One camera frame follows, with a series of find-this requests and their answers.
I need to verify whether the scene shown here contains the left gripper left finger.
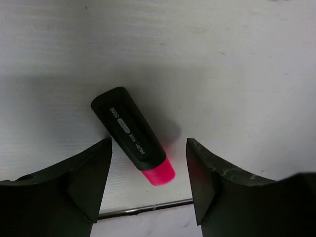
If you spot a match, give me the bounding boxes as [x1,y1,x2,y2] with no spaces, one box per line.
[0,138,112,237]

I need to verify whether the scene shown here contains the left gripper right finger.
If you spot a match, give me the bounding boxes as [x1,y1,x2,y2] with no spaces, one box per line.
[186,138,316,237]

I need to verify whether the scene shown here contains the pink highlighter marker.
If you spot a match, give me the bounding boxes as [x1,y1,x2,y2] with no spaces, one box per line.
[90,87,176,186]

